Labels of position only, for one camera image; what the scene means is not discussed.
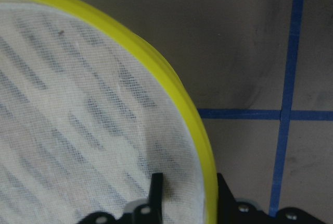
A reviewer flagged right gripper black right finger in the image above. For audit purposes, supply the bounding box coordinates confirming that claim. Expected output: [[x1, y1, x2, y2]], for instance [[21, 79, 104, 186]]
[[217, 173, 241, 224]]

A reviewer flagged yellow-rimmed steamer layer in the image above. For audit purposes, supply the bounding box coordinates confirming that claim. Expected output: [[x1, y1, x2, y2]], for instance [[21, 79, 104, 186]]
[[1, 0, 217, 223]]

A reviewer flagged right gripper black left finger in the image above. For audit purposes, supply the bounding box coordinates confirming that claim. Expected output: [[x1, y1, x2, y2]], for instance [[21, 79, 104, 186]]
[[148, 173, 163, 223]]

